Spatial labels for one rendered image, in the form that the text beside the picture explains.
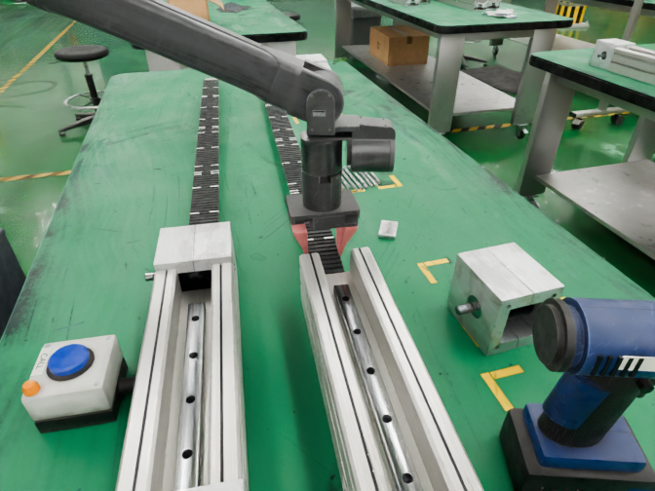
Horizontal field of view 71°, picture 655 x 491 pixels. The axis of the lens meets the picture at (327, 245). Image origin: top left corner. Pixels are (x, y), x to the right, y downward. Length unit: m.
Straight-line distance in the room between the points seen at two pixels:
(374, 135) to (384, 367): 0.29
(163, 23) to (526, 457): 0.59
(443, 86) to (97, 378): 2.84
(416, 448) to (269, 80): 0.44
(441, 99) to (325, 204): 2.56
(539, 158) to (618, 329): 2.13
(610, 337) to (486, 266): 0.26
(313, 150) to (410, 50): 3.89
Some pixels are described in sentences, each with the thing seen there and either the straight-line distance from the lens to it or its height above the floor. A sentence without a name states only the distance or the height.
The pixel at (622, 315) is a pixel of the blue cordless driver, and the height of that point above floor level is 1.00.
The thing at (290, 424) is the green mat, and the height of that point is 0.78.
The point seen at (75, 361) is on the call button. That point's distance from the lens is 0.57.
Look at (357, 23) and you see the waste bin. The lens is 5.55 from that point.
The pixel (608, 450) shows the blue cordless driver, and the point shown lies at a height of 0.85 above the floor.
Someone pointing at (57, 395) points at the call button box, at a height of 0.84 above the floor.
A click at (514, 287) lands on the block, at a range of 0.60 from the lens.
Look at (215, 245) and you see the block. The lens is 0.64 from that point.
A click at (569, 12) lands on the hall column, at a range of 8.54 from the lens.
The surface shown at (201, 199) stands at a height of 0.81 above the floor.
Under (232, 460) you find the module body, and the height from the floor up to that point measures 0.86.
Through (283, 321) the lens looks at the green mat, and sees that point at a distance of 0.65.
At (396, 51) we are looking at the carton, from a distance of 4.43.
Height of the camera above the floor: 1.23
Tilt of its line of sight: 35 degrees down
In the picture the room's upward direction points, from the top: straight up
